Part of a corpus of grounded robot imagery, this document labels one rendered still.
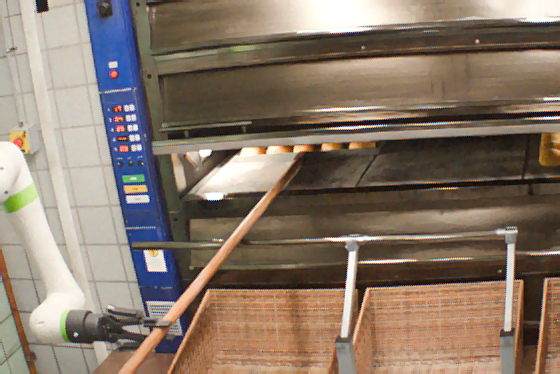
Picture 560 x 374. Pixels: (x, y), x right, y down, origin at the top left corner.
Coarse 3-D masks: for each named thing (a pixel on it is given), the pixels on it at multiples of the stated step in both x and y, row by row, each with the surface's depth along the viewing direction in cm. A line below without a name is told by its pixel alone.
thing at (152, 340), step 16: (288, 176) 341; (272, 192) 325; (256, 208) 312; (240, 240) 293; (224, 256) 280; (208, 272) 268; (192, 288) 258; (176, 304) 249; (176, 320) 245; (160, 336) 235; (144, 352) 226; (128, 368) 218
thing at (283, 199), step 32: (256, 192) 337; (288, 192) 332; (320, 192) 327; (352, 192) 322; (384, 192) 318; (416, 192) 315; (448, 192) 312; (480, 192) 308; (512, 192) 305; (544, 192) 302
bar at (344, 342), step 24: (192, 240) 303; (216, 240) 301; (264, 240) 295; (288, 240) 292; (312, 240) 290; (336, 240) 287; (360, 240) 285; (384, 240) 283; (408, 240) 280; (432, 240) 278; (456, 240) 276; (504, 240) 271; (504, 336) 257; (504, 360) 259
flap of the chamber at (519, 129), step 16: (448, 128) 290; (464, 128) 288; (480, 128) 286; (496, 128) 285; (512, 128) 283; (528, 128) 281; (544, 128) 280; (208, 144) 315; (224, 144) 313; (240, 144) 311; (256, 144) 309; (272, 144) 308; (288, 144) 306; (304, 144) 305
